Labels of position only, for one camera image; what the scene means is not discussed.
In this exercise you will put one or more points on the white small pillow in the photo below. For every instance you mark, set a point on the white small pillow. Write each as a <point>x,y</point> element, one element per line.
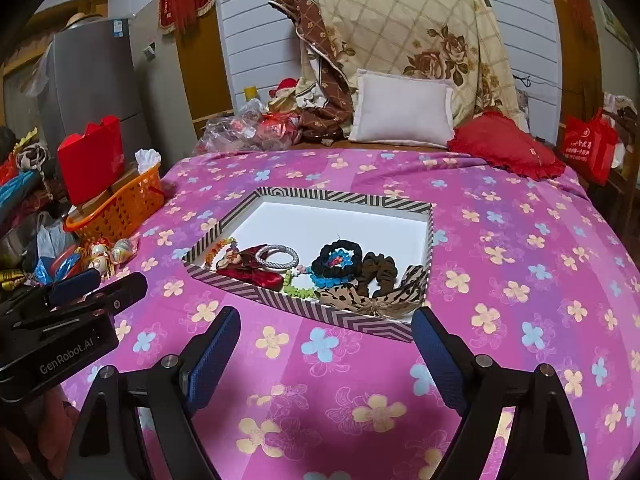
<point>403,110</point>

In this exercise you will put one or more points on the leopard print bow scrunchie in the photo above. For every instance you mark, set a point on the leopard print bow scrunchie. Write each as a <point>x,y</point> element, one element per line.
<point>376,291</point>

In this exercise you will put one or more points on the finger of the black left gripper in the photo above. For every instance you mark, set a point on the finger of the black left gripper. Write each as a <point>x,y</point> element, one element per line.
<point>46,298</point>
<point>118,295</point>

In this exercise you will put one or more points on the red velvet bow clip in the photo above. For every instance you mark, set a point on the red velvet bow clip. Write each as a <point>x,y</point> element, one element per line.
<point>241,264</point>

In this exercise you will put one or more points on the person's left hand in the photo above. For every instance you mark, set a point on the person's left hand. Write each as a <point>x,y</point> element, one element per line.
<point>56,428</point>

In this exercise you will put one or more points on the white tissue in basket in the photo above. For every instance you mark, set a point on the white tissue in basket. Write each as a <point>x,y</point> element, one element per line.
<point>146,159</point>

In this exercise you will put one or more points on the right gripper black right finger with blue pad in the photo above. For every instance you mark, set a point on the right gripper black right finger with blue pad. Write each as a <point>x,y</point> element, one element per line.
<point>544,441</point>

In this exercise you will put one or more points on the clear plastic bag pile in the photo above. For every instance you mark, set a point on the clear plastic bag pile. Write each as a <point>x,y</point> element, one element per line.
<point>252,129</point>

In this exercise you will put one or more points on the red shopping bag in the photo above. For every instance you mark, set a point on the red shopping bag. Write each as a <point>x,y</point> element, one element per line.
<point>588,147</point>

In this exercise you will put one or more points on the red ruffled cushion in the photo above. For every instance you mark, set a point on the red ruffled cushion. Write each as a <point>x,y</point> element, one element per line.
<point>498,140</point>

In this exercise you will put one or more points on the grey refrigerator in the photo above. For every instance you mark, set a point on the grey refrigerator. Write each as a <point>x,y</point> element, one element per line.
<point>123,67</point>

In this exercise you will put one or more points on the red small bowl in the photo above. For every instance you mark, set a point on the red small bowl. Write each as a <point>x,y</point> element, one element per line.
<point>52,270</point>

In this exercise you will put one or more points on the red paper gift bag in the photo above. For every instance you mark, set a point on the red paper gift bag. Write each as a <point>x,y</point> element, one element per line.
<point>91,162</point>

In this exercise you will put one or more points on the orange plastic basket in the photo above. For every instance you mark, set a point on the orange plastic basket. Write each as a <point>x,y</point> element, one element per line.
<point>123,212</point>

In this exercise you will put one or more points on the beige floral quilt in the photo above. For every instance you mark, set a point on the beige floral quilt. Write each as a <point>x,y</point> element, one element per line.
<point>457,41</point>

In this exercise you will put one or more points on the pink floral bed sheet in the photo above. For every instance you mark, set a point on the pink floral bed sheet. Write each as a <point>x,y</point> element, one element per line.
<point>527,272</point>

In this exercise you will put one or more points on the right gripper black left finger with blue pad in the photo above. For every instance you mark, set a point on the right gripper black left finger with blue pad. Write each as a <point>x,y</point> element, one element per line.
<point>108,440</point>

